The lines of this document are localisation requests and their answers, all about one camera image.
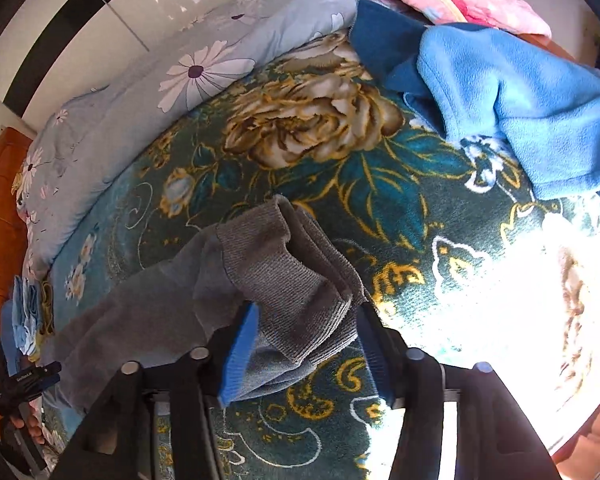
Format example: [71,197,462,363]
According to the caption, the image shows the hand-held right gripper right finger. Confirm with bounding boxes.
[356,304,563,480]

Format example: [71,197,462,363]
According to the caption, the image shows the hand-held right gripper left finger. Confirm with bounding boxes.
[52,301,261,480]

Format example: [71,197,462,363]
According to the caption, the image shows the grey sweatpants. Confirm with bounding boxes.
[47,194,368,411]

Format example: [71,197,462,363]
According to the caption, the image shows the person's left hand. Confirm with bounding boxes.
[11,402,47,446]

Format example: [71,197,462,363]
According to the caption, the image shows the folded blue garment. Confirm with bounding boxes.
[11,276,46,356]

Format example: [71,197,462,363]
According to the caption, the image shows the folded olive knitted sweater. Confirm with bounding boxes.
[35,280,57,351]

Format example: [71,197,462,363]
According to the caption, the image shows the teal floral blanket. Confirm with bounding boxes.
[30,30,600,480]

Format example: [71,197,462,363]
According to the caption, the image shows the wooden headboard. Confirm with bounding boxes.
[0,127,36,411]

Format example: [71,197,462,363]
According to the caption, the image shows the pale blue floral duvet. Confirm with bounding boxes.
[12,0,361,281]

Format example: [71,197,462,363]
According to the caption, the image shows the light blue fleece garment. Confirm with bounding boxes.
[402,24,600,202]

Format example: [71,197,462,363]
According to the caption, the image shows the dark blue garment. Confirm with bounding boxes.
[349,0,456,133]

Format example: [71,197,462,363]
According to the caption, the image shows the glossy white wardrobe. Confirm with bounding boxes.
[0,0,301,116]

